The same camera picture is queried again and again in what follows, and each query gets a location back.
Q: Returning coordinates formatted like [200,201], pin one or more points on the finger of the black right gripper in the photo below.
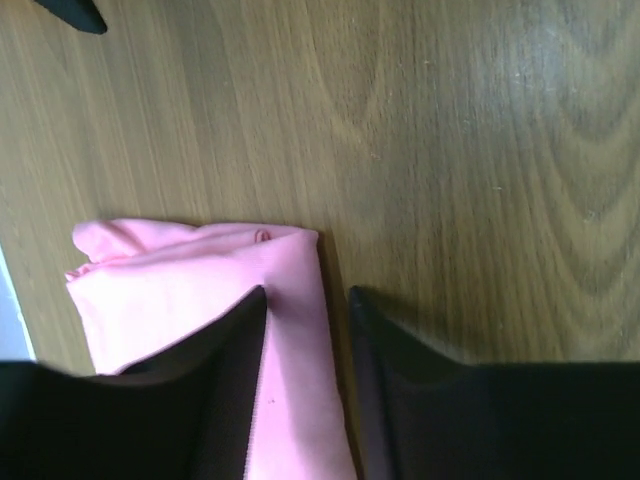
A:
[83,15]

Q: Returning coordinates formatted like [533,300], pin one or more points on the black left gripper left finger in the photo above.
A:
[182,413]

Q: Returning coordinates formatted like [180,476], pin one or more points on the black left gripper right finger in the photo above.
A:
[426,416]

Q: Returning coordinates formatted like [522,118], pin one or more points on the pink t shirt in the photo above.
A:
[148,284]

